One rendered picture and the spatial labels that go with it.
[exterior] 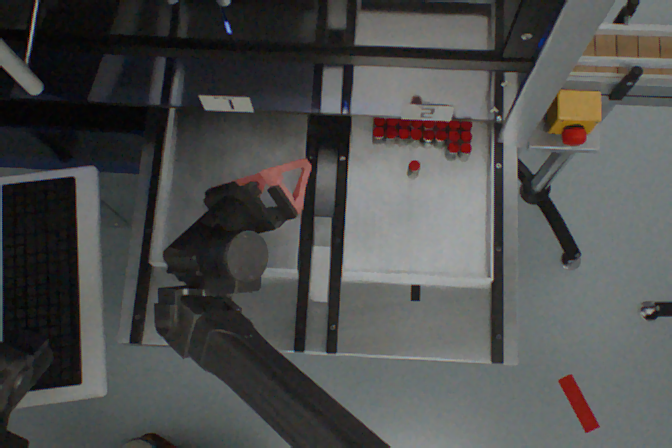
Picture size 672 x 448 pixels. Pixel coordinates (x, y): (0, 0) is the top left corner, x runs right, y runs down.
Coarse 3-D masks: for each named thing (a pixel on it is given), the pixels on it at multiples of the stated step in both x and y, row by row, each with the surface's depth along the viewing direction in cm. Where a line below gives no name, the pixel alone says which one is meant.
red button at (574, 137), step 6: (564, 132) 127; (570, 132) 126; (576, 132) 125; (582, 132) 125; (564, 138) 126; (570, 138) 126; (576, 138) 125; (582, 138) 125; (564, 144) 128; (570, 144) 127; (576, 144) 127; (582, 144) 127
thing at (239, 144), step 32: (192, 128) 141; (224, 128) 141; (256, 128) 141; (288, 128) 141; (192, 160) 139; (224, 160) 139; (256, 160) 139; (288, 160) 139; (160, 192) 135; (192, 192) 138; (160, 224) 136; (288, 224) 136; (160, 256) 135; (288, 256) 134
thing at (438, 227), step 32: (352, 128) 137; (480, 128) 140; (352, 160) 139; (384, 160) 139; (480, 160) 138; (352, 192) 137; (384, 192) 137; (416, 192) 137; (448, 192) 137; (480, 192) 137; (352, 224) 136; (384, 224) 136; (416, 224) 135; (448, 224) 135; (480, 224) 135; (352, 256) 134; (384, 256) 134; (416, 256) 134; (448, 256) 134; (480, 256) 134
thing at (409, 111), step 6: (402, 108) 125; (408, 108) 125; (414, 108) 125; (420, 108) 124; (438, 108) 124; (444, 108) 124; (450, 108) 124; (402, 114) 127; (408, 114) 127; (414, 114) 127; (426, 114) 127; (432, 114) 127; (438, 114) 126; (444, 114) 126; (450, 114) 126
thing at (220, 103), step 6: (204, 96) 125; (210, 96) 125; (216, 96) 125; (222, 96) 124; (204, 102) 127; (210, 102) 127; (216, 102) 127; (222, 102) 127; (234, 102) 126; (240, 102) 126; (246, 102) 126; (210, 108) 129; (216, 108) 129; (222, 108) 129; (228, 108) 129; (240, 108) 129; (246, 108) 129; (252, 108) 128
